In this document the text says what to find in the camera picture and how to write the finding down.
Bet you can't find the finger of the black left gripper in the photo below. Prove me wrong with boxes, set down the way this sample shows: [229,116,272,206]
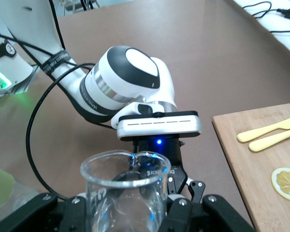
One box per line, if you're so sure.
[187,179,206,204]

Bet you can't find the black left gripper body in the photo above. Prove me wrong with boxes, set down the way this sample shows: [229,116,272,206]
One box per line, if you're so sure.
[134,138,189,195]

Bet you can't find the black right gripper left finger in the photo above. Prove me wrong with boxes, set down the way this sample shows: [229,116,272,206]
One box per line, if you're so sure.
[0,193,87,232]

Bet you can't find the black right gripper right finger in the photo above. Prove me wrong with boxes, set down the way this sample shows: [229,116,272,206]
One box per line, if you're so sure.
[164,194,257,232]

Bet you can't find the clear glass measuring cup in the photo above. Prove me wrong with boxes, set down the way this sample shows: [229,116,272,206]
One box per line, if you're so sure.
[80,149,172,232]

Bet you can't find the green sleeved glass bottle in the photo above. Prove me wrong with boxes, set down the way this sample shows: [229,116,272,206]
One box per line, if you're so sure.
[0,163,41,219]

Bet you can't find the wooden cutting board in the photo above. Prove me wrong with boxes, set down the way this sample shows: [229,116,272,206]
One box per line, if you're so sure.
[212,101,290,232]

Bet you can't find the lemon slice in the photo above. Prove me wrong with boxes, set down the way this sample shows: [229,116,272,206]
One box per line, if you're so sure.
[271,167,290,203]

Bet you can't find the yellow plastic fork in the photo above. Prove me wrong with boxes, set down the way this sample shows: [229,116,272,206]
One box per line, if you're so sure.
[248,125,290,152]

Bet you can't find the yellow plastic knife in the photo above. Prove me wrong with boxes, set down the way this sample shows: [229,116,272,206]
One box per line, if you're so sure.
[236,113,290,143]

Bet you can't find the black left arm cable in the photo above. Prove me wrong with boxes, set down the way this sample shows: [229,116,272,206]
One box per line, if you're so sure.
[48,0,76,66]
[26,63,98,203]

